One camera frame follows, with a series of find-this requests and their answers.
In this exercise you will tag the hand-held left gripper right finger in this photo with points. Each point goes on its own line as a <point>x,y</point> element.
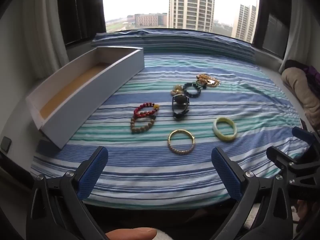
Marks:
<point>226,172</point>

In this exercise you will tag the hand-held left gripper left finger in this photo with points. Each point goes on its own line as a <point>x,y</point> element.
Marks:
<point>92,172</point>

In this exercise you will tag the person's left hand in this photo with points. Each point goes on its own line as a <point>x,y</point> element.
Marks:
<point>130,233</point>

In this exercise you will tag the white cardboard box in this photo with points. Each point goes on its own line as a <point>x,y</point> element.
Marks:
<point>100,92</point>

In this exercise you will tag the gold bangle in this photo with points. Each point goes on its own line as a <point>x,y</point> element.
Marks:
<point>181,153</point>

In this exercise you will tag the small gold jewelry piece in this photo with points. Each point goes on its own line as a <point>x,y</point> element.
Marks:
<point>178,89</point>

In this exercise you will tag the dark wristwatch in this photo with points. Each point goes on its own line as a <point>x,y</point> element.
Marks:
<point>180,100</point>

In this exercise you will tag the striped bed sheet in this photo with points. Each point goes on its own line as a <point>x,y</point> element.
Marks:
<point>140,170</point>

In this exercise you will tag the white curtain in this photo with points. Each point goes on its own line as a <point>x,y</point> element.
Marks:
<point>295,22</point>
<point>47,17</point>

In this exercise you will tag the low wide building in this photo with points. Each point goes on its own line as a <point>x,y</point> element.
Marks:
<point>147,20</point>

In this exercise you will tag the black wall socket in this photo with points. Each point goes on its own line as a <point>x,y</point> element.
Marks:
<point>5,144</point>

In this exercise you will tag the purple cloth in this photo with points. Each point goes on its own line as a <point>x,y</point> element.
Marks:
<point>313,76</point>

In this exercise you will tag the tall tower building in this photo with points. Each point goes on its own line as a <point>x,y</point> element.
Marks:
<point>191,5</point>

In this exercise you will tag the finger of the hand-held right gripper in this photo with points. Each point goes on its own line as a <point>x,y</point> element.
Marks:
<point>277,156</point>
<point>303,133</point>

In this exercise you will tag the person's right hand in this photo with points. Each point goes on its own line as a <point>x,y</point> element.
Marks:
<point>306,212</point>

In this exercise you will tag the slim tower building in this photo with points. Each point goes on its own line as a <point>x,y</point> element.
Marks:
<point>245,22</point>

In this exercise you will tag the pale green jade bangle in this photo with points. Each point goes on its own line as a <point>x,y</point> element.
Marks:
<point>225,138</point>

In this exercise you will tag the dark window blind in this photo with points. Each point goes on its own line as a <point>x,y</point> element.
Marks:
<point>80,10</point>
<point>272,27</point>

